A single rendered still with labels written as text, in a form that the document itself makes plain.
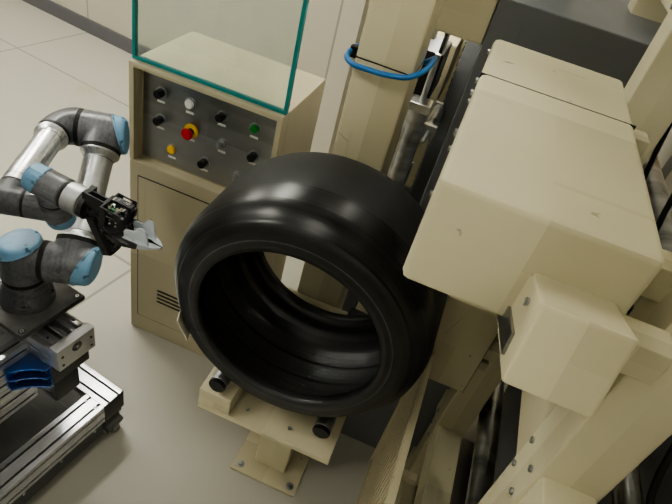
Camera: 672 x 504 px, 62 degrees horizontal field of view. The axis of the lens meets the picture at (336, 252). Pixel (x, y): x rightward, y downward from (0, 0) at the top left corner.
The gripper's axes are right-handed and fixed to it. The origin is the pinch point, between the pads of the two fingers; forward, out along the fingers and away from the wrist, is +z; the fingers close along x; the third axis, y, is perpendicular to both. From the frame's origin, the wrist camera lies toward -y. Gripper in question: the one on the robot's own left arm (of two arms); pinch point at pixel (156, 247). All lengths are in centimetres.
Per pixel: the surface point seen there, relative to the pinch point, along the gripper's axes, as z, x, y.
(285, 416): 46, -5, -29
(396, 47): 31, 25, 60
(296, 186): 27.4, -3.3, 37.1
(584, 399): 71, -48, 62
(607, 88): 69, 15, 73
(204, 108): -24, 66, 0
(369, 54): 27, 25, 56
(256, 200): 22.1, -8.3, 33.6
